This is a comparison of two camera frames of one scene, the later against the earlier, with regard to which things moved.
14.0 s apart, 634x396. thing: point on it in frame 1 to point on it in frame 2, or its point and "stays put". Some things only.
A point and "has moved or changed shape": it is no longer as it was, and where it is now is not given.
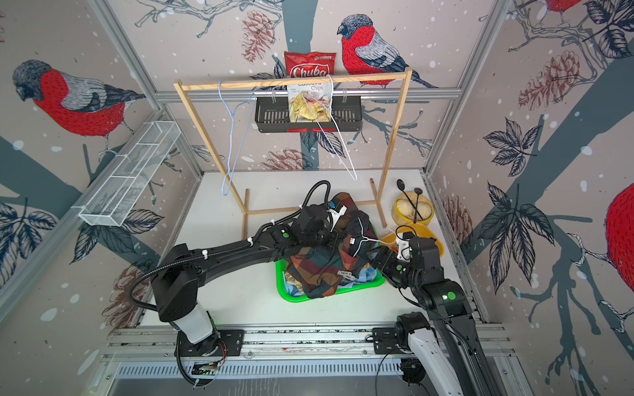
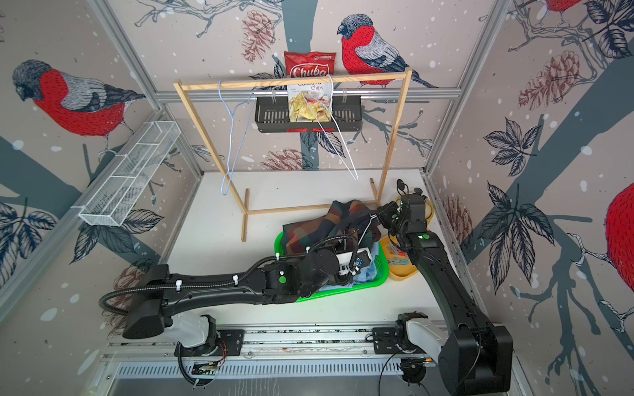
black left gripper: x=334 y=238 to x=343 y=279
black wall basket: x=272 y=115 stays put
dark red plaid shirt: x=324 y=266 has moved or changed shape
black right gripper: x=385 y=267 to x=386 y=209
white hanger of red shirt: x=368 y=239 to x=371 y=217
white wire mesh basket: x=112 y=201 stays put
